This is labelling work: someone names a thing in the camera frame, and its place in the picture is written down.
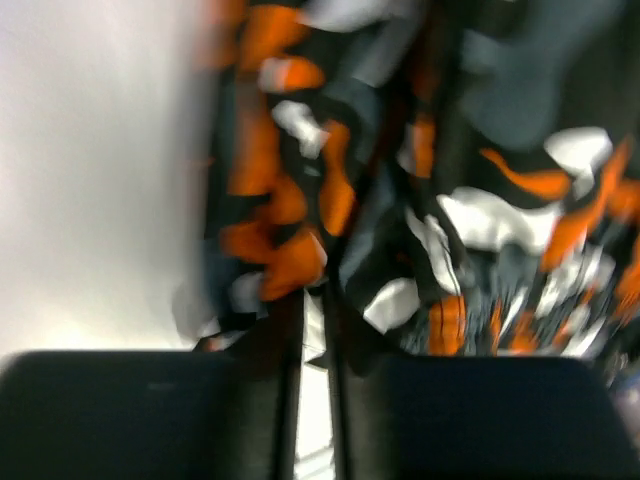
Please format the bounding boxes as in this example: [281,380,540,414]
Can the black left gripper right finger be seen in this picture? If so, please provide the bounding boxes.
[323,290,639,480]

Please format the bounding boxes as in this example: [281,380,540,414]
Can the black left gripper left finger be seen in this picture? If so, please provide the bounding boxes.
[1,292,304,480]

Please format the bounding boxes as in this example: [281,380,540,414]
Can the orange black patterned shorts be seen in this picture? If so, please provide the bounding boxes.
[189,1,639,380]

